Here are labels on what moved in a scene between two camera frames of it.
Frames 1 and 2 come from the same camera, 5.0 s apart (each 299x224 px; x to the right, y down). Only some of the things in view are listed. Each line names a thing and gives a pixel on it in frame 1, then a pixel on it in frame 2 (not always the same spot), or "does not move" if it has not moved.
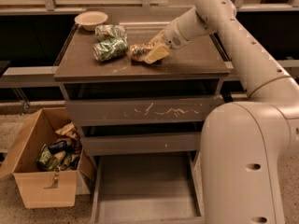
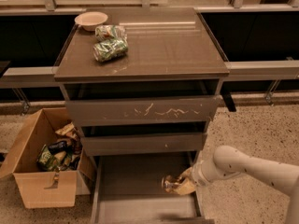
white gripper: (170, 36) -> (197, 174)
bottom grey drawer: (149, 188) does not move
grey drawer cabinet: (140, 107) does not move
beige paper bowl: (91, 19) does not move
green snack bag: (110, 49) does not move
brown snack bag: (139, 49) -> (171, 184)
